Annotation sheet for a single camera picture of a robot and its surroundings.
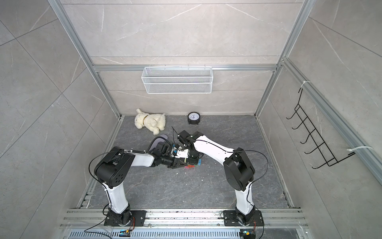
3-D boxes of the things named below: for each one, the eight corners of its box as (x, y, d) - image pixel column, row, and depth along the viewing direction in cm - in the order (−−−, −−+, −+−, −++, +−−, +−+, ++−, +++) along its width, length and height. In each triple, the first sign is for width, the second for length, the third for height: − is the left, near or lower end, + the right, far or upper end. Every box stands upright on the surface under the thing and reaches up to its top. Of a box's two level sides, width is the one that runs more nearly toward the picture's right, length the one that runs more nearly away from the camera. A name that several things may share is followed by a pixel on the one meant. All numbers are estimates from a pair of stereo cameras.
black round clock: (187, 124, 115) (187, 122, 114) (188, 113, 123) (187, 111, 121) (200, 124, 115) (200, 122, 114) (199, 113, 123) (200, 111, 121)
